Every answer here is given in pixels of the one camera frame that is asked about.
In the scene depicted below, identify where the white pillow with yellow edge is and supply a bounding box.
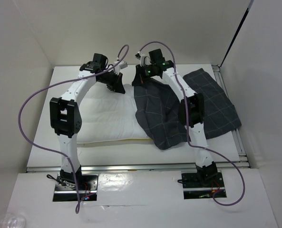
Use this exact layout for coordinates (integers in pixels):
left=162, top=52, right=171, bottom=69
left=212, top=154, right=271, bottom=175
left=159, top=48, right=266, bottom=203
left=77, top=82, right=153, bottom=145

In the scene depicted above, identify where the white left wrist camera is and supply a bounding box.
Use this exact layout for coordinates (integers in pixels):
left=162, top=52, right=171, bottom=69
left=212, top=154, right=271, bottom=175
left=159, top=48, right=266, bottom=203
left=114, top=60, right=128, bottom=72

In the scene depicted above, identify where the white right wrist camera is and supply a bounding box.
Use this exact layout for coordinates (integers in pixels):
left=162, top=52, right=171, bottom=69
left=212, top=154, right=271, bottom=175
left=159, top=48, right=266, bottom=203
left=135, top=51, right=151, bottom=67

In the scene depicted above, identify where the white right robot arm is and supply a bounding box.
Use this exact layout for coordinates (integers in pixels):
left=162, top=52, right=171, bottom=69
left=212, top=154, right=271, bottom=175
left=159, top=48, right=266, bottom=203
left=132, top=49, right=218, bottom=187

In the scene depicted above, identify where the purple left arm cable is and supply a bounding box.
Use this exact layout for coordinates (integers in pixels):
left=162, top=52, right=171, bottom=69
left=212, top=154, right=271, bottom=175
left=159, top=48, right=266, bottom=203
left=17, top=45, right=130, bottom=214

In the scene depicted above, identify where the aluminium front rail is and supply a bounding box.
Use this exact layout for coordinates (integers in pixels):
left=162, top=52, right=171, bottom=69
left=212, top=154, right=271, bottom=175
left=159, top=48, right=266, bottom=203
left=26, top=161, right=251, bottom=173

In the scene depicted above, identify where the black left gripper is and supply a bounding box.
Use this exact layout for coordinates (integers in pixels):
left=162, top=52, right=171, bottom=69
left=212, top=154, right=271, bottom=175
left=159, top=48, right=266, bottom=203
left=98, top=69, right=126, bottom=94

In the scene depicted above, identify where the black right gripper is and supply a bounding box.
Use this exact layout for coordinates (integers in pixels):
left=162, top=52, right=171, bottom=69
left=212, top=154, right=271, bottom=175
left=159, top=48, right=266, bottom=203
left=131, top=64, right=155, bottom=86

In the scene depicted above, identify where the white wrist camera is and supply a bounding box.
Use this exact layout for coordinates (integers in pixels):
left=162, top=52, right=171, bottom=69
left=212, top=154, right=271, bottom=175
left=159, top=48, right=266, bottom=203
left=135, top=51, right=151, bottom=67
left=114, top=60, right=128, bottom=72

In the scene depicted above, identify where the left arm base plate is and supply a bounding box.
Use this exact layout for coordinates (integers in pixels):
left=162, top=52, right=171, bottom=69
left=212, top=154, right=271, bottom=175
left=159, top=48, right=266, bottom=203
left=47, top=172, right=99, bottom=202

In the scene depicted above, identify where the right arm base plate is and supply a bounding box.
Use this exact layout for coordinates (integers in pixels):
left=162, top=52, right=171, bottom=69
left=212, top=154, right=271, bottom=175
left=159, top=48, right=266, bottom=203
left=177, top=172, right=227, bottom=200

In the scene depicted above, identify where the aluminium rail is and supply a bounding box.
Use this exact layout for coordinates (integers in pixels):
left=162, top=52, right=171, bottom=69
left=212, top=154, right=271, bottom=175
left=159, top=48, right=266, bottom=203
left=212, top=65, right=251, bottom=169
left=26, top=161, right=251, bottom=173

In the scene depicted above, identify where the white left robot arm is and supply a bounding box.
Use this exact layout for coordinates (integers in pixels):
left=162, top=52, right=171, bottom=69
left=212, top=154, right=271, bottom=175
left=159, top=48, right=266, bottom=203
left=49, top=53, right=127, bottom=190

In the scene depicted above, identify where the aluminium right side rail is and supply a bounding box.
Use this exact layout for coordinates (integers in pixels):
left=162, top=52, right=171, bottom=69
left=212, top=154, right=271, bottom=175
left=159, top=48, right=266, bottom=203
left=212, top=65, right=251, bottom=169

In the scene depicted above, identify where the dark grey checked pillowcase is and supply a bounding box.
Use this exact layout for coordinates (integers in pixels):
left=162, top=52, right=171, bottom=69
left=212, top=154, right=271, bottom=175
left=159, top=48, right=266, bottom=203
left=134, top=68, right=242, bottom=150

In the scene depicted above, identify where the clear plastic object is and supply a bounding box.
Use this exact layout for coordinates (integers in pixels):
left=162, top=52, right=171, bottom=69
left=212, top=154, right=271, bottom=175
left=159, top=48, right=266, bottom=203
left=0, top=212, right=26, bottom=228

